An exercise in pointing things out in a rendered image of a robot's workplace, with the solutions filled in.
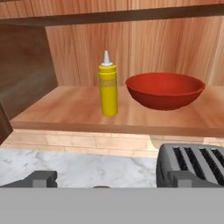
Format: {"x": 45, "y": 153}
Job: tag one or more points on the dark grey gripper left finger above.
{"x": 43, "y": 176}

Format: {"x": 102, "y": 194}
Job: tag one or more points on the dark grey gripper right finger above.
{"x": 184, "y": 176}

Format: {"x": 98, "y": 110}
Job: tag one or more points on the dark wooden cabinet door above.
{"x": 4, "y": 125}

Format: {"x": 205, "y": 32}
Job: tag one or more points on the red bowl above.
{"x": 164, "y": 92}

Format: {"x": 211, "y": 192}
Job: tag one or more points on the yellow condiment squeeze bottle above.
{"x": 108, "y": 93}

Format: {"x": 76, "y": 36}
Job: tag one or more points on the grey toaster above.
{"x": 167, "y": 157}

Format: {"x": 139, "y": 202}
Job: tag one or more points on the wooden wall cabinet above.
{"x": 75, "y": 108}

